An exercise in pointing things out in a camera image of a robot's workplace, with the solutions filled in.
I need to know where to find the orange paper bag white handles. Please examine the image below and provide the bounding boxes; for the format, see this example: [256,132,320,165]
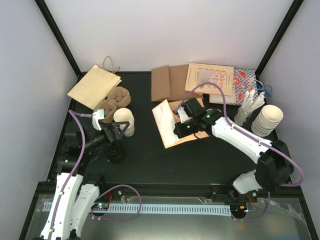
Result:
[152,99,209,149]

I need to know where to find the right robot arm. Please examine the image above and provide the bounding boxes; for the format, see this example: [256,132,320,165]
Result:
[173,97,294,202]

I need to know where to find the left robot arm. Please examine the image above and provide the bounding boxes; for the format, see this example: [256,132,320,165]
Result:
[39,121,130,240]

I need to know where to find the stack of black cup lids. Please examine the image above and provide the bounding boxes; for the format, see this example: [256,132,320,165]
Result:
[104,144,126,164]

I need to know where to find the stack of white paper cups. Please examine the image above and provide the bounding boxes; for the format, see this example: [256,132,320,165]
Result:
[113,108,135,137]

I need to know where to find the stack of pulp cup carriers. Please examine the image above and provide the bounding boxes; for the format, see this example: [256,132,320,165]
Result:
[94,86,131,124]

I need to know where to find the brown flat paper bag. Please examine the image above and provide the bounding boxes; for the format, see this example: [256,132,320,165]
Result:
[151,64,190,102]

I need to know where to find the yellow kraft paper bag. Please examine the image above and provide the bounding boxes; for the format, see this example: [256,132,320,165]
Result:
[67,65,121,110]

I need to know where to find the cakes printed paper bag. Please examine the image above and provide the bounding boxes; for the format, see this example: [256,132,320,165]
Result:
[184,63,235,97]

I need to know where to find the cup of white straws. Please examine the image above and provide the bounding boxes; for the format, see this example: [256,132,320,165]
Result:
[234,89,265,126]

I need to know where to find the blue checkered paper bag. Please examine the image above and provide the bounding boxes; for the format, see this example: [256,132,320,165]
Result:
[202,65,258,106]

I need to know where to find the stack of plain paper cups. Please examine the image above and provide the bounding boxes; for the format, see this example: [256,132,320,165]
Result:
[251,104,284,137]

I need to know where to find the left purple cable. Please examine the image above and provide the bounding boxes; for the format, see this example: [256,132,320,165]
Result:
[47,109,142,240]

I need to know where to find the purple cable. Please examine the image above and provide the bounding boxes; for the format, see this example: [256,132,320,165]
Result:
[174,81,305,222]
[47,109,142,240]

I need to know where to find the white slotted cable duct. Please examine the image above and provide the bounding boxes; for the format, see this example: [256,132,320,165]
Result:
[42,201,232,217]

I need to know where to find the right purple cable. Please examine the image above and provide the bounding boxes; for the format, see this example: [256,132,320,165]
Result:
[174,81,305,222]

